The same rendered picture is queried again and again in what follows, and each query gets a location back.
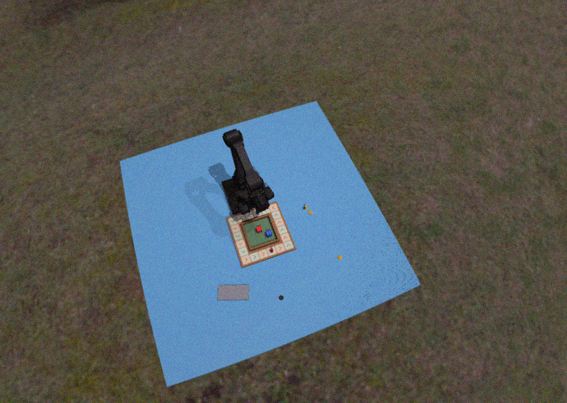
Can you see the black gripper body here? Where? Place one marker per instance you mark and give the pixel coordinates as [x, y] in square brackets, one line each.
[243, 208]

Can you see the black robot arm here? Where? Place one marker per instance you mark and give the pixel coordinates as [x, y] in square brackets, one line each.
[245, 177]

